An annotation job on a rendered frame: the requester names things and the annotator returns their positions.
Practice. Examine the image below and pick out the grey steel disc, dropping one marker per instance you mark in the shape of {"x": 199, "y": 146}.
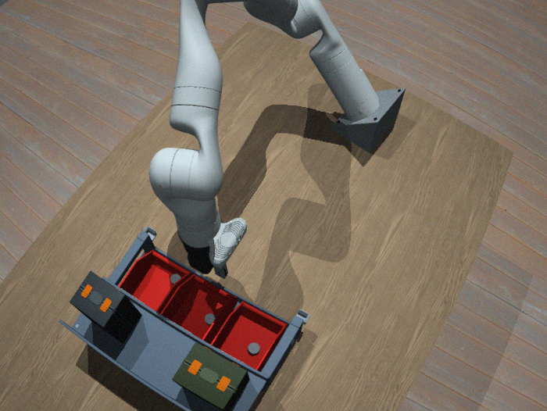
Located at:
{"x": 209, "y": 318}
{"x": 174, "y": 278}
{"x": 254, "y": 348}

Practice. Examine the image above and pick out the dark grey case with orange latches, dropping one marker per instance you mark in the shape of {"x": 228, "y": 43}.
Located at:
{"x": 107, "y": 306}

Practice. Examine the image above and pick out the grey metal shelf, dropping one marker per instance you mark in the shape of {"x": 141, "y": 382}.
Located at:
{"x": 156, "y": 347}

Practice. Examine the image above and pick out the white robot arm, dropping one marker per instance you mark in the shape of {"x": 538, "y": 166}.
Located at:
{"x": 187, "y": 181}

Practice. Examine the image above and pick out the dark green case with orange latches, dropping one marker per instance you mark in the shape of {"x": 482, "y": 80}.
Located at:
{"x": 211, "y": 377}

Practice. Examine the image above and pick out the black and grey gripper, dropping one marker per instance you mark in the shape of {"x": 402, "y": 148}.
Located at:
{"x": 213, "y": 248}

